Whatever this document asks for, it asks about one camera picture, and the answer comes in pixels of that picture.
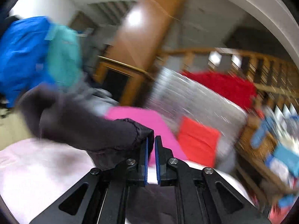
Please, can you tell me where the wooden railing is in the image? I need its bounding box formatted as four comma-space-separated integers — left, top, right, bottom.
156, 48, 299, 112

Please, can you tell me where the light grey garment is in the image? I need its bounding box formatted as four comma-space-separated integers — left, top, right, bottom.
77, 75, 119, 117

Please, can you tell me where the blue jacket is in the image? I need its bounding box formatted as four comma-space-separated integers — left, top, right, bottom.
0, 16, 59, 108

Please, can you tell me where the wooden cabinet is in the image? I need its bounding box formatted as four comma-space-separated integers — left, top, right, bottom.
93, 56, 155, 105

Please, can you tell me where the red fuzzy blanket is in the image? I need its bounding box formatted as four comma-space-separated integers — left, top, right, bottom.
182, 71, 257, 112

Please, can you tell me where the white pink blanket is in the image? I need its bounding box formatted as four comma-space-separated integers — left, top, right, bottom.
0, 138, 255, 224

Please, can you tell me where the teal garment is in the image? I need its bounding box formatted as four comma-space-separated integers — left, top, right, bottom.
47, 24, 82, 91

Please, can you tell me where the silver grey cushion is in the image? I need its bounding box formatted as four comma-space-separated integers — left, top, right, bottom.
142, 66, 248, 175

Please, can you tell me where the pink pillow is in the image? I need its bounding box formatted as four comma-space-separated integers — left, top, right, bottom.
104, 106, 187, 166

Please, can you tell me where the dark grey jacket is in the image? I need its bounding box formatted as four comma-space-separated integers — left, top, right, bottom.
19, 84, 178, 224

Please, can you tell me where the red cloth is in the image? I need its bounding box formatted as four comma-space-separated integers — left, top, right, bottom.
178, 117, 221, 168

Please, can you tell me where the light blue box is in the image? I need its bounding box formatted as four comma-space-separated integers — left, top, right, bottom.
266, 145, 299, 175

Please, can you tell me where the wooden column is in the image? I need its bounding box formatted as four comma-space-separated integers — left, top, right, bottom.
110, 0, 194, 108

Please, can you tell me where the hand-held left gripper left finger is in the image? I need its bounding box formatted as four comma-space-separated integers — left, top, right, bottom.
29, 136, 150, 224

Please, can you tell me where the blue cloth item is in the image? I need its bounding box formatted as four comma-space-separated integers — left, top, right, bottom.
251, 117, 276, 148

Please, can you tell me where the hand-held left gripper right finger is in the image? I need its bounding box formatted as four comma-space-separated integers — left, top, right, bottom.
154, 135, 272, 224

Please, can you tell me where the wooden side table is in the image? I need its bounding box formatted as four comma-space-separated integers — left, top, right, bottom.
234, 117, 297, 206

